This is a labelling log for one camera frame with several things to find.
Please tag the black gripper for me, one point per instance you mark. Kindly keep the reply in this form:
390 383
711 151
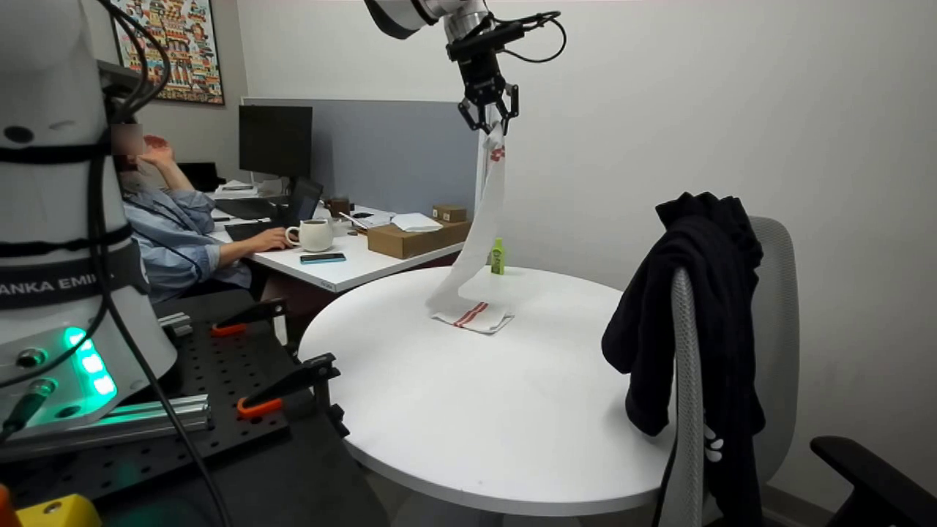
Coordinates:
484 69

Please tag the white towel red stripes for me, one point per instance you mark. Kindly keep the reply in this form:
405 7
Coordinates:
484 222

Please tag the grey desk partition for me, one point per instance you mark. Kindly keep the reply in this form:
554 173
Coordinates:
399 156

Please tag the small brown cardboard box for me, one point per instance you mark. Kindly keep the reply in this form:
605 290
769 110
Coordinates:
451 211

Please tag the white paper sheet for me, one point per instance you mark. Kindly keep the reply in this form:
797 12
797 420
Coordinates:
418 222

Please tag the small green bottle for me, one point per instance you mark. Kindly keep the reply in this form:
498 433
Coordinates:
498 257

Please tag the large brown cardboard box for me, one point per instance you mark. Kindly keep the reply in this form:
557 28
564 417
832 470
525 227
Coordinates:
421 243

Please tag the black computer monitor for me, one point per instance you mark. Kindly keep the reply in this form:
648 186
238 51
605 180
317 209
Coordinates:
277 140

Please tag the white ceramic mug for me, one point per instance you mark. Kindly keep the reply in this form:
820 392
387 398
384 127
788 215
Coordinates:
315 236

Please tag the white office desk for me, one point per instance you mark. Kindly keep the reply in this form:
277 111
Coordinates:
340 274

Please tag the black smartphone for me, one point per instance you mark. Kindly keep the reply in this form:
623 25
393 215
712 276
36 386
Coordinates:
324 256

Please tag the black jacket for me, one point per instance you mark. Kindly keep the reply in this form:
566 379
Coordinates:
683 293

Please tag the seated person blue shirt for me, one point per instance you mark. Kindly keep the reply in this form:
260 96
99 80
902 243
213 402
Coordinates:
172 238

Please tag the grey office chair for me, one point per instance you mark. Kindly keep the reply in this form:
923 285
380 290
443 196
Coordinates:
776 341

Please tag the black perforated mounting board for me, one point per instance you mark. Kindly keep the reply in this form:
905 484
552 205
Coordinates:
223 369

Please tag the yellow plastic block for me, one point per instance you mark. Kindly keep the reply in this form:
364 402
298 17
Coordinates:
60 512

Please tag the orange object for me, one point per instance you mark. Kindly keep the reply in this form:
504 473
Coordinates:
8 508

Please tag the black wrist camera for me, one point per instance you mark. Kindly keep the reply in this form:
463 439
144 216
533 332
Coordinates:
507 28

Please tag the colourful framed wall picture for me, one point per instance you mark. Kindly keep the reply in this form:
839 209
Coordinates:
172 48

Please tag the aluminium rail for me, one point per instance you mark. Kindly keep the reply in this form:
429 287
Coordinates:
148 413

